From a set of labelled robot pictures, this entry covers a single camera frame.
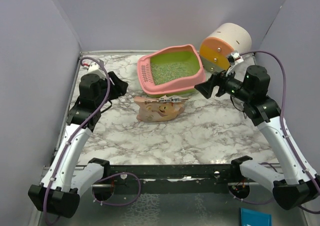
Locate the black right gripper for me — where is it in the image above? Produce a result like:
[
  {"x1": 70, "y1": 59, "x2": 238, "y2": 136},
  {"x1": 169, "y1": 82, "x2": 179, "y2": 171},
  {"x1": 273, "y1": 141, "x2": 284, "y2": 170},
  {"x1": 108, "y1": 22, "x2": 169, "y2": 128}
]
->
[{"x1": 195, "y1": 65, "x2": 253, "y2": 102}]

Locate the pink cat litter bag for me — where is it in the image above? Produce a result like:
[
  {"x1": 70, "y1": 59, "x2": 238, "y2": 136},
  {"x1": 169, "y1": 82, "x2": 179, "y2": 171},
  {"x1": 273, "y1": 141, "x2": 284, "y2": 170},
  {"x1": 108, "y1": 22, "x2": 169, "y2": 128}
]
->
[{"x1": 133, "y1": 95, "x2": 187, "y2": 122}]

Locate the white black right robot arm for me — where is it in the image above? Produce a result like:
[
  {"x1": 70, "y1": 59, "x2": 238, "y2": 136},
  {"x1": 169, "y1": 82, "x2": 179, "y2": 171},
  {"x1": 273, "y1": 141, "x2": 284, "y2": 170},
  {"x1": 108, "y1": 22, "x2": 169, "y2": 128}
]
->
[{"x1": 195, "y1": 65, "x2": 320, "y2": 210}]

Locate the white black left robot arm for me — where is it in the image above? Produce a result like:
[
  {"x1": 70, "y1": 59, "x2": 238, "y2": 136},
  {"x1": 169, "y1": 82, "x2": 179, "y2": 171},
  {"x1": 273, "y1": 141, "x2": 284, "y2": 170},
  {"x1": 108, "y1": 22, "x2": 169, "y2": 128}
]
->
[{"x1": 28, "y1": 71, "x2": 128, "y2": 218}]

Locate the pink green litter box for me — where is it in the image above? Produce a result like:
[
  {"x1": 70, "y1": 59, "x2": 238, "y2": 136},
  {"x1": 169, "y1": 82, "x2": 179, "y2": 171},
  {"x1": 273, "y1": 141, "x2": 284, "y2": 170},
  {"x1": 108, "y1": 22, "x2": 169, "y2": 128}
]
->
[{"x1": 137, "y1": 44, "x2": 206, "y2": 98}]

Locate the orange drawer storage cabinet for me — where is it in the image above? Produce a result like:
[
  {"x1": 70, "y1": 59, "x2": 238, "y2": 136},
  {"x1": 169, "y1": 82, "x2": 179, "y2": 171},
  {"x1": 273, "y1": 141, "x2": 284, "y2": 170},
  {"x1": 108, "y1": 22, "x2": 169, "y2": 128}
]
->
[{"x1": 199, "y1": 23, "x2": 252, "y2": 73}]

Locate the black base crossbar plate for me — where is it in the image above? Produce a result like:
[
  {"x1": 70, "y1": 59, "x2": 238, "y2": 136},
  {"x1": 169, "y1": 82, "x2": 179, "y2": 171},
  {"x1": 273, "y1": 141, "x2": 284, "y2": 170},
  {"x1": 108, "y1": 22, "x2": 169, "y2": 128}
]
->
[{"x1": 92, "y1": 164, "x2": 251, "y2": 199}]

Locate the blue card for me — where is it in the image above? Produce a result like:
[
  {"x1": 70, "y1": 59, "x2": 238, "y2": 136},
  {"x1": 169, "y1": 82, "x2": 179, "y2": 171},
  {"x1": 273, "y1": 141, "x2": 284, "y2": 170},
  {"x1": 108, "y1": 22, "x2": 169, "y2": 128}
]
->
[{"x1": 240, "y1": 208, "x2": 272, "y2": 226}]

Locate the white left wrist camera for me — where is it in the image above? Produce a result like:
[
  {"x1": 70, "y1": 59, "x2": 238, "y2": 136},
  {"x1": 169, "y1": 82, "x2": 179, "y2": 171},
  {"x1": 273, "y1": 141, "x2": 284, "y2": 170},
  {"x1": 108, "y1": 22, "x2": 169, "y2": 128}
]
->
[{"x1": 87, "y1": 61, "x2": 105, "y2": 77}]

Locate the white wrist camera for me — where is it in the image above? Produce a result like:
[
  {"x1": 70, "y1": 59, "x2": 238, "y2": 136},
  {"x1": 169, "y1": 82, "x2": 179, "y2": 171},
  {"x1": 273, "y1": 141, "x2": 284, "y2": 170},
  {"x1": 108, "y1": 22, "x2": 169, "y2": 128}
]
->
[
  {"x1": 87, "y1": 61, "x2": 105, "y2": 77},
  {"x1": 226, "y1": 51, "x2": 244, "y2": 75}
]

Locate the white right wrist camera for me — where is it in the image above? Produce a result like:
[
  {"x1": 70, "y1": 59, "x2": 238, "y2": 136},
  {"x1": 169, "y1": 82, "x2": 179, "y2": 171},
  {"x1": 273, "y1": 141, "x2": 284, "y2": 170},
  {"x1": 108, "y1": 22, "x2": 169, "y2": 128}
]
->
[{"x1": 226, "y1": 51, "x2": 244, "y2": 75}]

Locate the aluminium frame rail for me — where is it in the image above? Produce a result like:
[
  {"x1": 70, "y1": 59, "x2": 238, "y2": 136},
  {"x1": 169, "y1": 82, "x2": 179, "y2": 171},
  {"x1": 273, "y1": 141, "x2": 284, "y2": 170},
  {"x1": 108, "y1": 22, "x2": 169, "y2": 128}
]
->
[{"x1": 38, "y1": 165, "x2": 305, "y2": 188}]

